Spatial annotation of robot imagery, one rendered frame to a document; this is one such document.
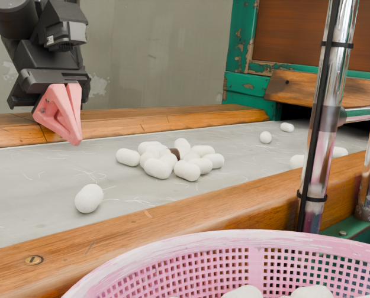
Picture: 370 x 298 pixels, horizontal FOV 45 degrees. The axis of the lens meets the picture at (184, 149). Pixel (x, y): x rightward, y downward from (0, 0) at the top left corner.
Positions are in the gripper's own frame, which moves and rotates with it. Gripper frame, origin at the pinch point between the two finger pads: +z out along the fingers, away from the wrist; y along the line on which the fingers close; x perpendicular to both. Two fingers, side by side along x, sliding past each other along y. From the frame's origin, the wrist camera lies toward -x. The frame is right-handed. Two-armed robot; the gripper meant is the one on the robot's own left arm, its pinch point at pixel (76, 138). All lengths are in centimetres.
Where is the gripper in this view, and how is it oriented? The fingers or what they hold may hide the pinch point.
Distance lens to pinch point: 60.2
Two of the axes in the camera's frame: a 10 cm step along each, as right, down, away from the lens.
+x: -5.5, 6.0, 5.8
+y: 6.7, -1.0, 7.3
